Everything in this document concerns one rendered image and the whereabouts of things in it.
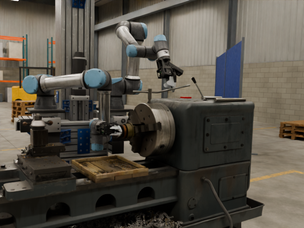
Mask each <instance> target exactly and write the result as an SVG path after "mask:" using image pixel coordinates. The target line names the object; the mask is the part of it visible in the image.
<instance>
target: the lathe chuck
mask: <svg viewBox="0 0 304 228"><path fill-rule="evenodd" d="M135 110H136V112H137V114H138V117H139V119H140V121H141V123H145V125H146V124H155V123H158V122H160V124H161V130H160V131H159V130H156V131H151V132H147V133H138V134H145V135H146V136H145V137H144V138H143V139H142V145H141V151H140V156H142V157H152V156H159V155H161V154H163V153H164V152H165V150H166V149H167V147H168V144H169V141H170V135H171V128H170V121H169V118H168V115H167V113H166V111H165V110H164V108H163V107H162V106H161V105H160V104H157V103H152V104H150V103H140V104H138V105H137V106H136V107H135ZM160 145H164V147H163V148H162V149H159V146H160Z"/></svg>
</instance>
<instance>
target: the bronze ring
mask: <svg viewBox="0 0 304 228"><path fill-rule="evenodd" d="M134 126H135V125H132V124H131V123H127V124H123V125H120V127H121V129H122V134H121V136H120V137H119V138H124V139H127V138H128V139H132V138H133V136H136V133H134V128H133V127H134Z"/></svg>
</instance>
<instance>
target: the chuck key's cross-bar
mask: <svg viewBox="0 0 304 228"><path fill-rule="evenodd" d="M188 86H190V84H188V85H183V86H179V87H175V88H170V89H166V90H161V91H152V93H156V94H157V93H162V92H166V91H171V90H176V89H180V88H184V87H188ZM133 93H148V91H138V90H133Z"/></svg>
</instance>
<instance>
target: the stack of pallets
mask: <svg viewBox="0 0 304 228"><path fill-rule="evenodd" d="M25 103H27V104H25ZM31 103H32V104H31ZM34 104H35V100H15V101H12V116H11V117H12V120H11V122H13V123H14V118H18V116H32V114H29V113H28V111H27V108H26V107H29V108H34ZM16 107H17V108H16ZM25 112H26V113H25Z"/></svg>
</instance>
